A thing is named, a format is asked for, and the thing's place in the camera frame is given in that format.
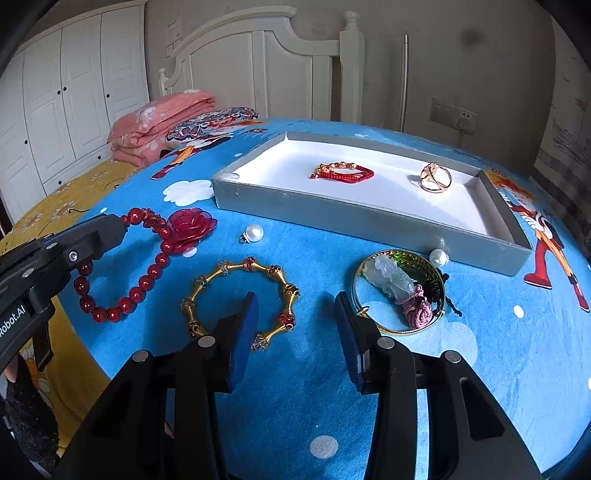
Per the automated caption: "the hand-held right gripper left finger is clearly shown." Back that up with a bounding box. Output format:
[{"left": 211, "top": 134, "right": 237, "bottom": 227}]
[{"left": 54, "top": 292, "right": 260, "bottom": 480}]

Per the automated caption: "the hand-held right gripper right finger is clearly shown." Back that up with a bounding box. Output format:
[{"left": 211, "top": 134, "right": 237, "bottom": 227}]
[{"left": 333, "top": 292, "right": 543, "bottom": 480}]

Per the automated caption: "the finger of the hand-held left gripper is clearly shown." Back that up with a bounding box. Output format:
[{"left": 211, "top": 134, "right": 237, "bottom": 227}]
[{"left": 41, "top": 215, "right": 129, "bottom": 289}]

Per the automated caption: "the gold bangle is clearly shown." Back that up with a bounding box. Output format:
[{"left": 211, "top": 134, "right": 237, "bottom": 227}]
[{"left": 353, "top": 249, "right": 448, "bottom": 337}]

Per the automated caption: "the gold bamboo-shaped bracelet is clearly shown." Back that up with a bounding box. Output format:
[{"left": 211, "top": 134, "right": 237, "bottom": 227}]
[{"left": 181, "top": 259, "right": 301, "bottom": 354}]

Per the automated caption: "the pale jade pendant pink cord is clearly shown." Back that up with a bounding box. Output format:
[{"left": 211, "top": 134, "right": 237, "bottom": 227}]
[{"left": 362, "top": 256, "right": 435, "bottom": 330}]

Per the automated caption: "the red bead bracelet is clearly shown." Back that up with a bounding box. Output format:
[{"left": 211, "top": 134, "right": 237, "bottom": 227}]
[{"left": 74, "top": 208, "right": 174, "bottom": 324}]

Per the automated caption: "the red rose ornament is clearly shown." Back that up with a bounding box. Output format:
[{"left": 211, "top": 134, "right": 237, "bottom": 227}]
[{"left": 159, "top": 208, "right": 219, "bottom": 256}]

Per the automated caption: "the grey cardboard tray box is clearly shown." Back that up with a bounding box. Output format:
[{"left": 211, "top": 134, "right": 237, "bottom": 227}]
[{"left": 211, "top": 131, "right": 534, "bottom": 278}]

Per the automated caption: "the yellow bed sheet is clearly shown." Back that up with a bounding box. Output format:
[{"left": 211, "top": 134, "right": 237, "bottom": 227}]
[{"left": 0, "top": 157, "right": 139, "bottom": 453}]

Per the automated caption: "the blue cartoon blanket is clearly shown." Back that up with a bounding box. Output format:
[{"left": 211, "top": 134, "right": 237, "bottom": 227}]
[{"left": 60, "top": 117, "right": 591, "bottom": 480}]

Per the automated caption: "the pink folded quilt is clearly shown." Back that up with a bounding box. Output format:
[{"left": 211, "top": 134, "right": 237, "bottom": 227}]
[{"left": 107, "top": 90, "right": 218, "bottom": 168}]

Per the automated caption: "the white wardrobe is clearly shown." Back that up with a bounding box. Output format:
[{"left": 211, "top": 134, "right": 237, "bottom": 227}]
[{"left": 0, "top": 0, "right": 151, "bottom": 222}]

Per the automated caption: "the patterned pillow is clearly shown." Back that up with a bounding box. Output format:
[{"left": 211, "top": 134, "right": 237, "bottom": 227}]
[{"left": 165, "top": 107, "right": 259, "bottom": 144}]

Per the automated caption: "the metal pole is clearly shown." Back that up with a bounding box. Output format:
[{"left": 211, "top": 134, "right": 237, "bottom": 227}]
[{"left": 398, "top": 34, "right": 410, "bottom": 132}]

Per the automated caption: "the white headboard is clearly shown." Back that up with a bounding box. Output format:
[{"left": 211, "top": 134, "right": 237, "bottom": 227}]
[{"left": 158, "top": 6, "right": 365, "bottom": 124}]

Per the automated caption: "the printed curtain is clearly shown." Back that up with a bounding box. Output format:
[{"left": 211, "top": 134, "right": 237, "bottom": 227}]
[{"left": 529, "top": 18, "right": 591, "bottom": 259}]

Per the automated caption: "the red string bracelet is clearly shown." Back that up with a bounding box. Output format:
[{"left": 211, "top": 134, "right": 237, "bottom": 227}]
[{"left": 310, "top": 161, "right": 375, "bottom": 182}]

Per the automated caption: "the gold ring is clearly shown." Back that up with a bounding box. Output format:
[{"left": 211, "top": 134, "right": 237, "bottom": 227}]
[{"left": 419, "top": 162, "right": 454, "bottom": 192}]

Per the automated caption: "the paper wall notice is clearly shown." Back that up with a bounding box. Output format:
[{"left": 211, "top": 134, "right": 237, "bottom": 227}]
[{"left": 166, "top": 18, "right": 183, "bottom": 58}]

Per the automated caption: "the wall switch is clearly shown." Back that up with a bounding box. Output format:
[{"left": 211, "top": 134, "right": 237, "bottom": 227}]
[{"left": 430, "top": 98, "right": 455, "bottom": 123}]

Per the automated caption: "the wall socket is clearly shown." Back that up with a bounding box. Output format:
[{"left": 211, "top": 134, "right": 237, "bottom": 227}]
[{"left": 455, "top": 105, "right": 478, "bottom": 134}]

